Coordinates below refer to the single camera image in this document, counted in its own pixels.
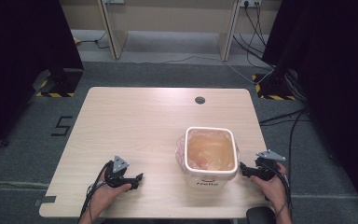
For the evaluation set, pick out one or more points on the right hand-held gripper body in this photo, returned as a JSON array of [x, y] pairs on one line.
[[265, 169]]

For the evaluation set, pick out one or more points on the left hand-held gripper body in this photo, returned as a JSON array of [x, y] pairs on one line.
[[117, 179]]

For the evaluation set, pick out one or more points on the white plastic trash bin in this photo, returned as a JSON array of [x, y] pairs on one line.
[[209, 180]]

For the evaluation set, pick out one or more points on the person's left hand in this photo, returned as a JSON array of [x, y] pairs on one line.
[[104, 197]]

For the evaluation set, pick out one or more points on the person's right hand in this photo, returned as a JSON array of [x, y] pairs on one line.
[[276, 189]]

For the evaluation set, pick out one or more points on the black chair seat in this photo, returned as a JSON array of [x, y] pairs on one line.
[[260, 215]]

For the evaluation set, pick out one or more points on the black tape strip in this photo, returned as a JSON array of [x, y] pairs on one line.
[[48, 199]]

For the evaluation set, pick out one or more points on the black tape floor marker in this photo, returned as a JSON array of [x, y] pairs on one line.
[[62, 126]]

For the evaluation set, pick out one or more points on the black stand base striped tape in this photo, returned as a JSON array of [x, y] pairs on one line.
[[275, 87], [60, 84]]

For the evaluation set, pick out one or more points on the dark curtain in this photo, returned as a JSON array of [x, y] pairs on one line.
[[335, 77], [18, 56]]

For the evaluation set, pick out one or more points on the beige desk leg panel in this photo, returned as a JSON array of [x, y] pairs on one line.
[[228, 37], [113, 34]]

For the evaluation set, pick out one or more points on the white wall power socket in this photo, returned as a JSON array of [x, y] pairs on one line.
[[250, 2]]

